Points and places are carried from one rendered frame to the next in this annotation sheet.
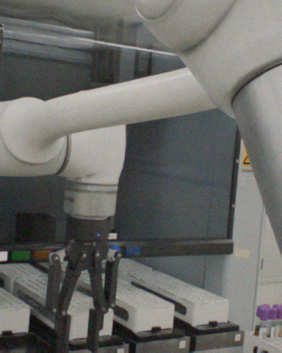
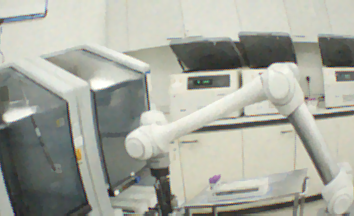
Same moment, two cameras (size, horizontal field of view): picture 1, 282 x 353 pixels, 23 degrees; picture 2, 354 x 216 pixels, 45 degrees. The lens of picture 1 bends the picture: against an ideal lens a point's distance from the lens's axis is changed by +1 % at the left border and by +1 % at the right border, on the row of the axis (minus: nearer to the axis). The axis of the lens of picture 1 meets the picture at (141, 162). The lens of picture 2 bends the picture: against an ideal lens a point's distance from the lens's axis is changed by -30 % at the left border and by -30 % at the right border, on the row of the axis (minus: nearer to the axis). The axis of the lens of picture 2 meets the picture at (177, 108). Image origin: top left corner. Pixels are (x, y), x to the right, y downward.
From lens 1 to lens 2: 1.55 m
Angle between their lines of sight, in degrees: 39
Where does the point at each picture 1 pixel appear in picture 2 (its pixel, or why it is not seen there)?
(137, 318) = (151, 202)
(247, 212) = not seen: hidden behind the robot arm
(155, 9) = (281, 98)
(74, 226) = (160, 172)
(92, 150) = not seen: hidden behind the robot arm
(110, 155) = not seen: hidden behind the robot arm
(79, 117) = (193, 126)
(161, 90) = (222, 108)
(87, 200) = (165, 160)
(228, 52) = (292, 104)
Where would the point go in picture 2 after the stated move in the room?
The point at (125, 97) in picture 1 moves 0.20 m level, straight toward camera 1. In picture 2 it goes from (210, 114) to (251, 115)
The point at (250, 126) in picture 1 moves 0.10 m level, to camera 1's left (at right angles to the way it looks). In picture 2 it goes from (297, 119) to (283, 124)
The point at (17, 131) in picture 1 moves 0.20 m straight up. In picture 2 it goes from (162, 139) to (155, 79)
